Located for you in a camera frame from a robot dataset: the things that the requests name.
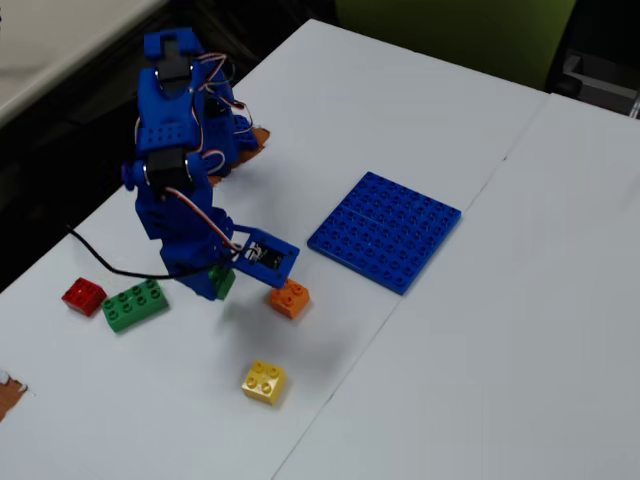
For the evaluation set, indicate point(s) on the green 2x2 toy block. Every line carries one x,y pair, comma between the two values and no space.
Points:
223,282

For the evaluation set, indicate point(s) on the blue 8x8 toy plate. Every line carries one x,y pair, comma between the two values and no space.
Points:
385,232

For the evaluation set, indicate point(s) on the grey chair base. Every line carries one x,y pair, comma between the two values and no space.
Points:
580,75

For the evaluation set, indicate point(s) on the beige table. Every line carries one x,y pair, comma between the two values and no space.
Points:
50,40

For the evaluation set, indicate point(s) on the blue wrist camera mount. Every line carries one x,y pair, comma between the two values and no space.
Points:
281,271

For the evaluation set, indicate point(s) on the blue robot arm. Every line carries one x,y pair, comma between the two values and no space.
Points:
165,130

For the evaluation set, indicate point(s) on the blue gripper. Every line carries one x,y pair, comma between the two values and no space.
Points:
186,264

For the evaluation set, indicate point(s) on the yellow 2x2 toy block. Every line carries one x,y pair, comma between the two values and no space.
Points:
262,382

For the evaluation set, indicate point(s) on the red 2x2 toy block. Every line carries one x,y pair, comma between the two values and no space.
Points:
84,297

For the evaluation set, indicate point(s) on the white table cover board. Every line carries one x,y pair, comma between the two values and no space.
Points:
500,350
150,400

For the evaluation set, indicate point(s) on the green 2x4 toy block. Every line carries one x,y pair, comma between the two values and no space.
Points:
134,305

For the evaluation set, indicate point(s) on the orange 2x2 toy block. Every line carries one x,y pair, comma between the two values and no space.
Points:
291,303

